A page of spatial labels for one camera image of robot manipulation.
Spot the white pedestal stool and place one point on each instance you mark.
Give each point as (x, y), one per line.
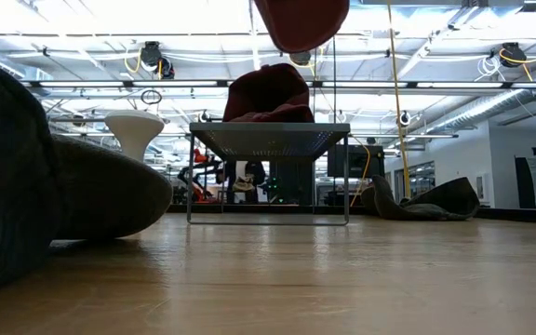
(134, 130)

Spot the person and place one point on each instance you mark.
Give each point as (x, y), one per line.
(245, 183)

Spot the small round ceiling fixture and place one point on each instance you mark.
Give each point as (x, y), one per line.
(404, 118)

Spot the grey perforated metal stand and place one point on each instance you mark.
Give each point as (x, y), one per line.
(268, 139)

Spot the red background object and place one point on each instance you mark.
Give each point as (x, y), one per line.
(199, 156)

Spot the black table frame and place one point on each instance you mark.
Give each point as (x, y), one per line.
(258, 209)

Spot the silver ceiling duct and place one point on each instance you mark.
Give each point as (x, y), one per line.
(482, 109)

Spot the black monitor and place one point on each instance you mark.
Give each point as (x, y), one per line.
(356, 160)

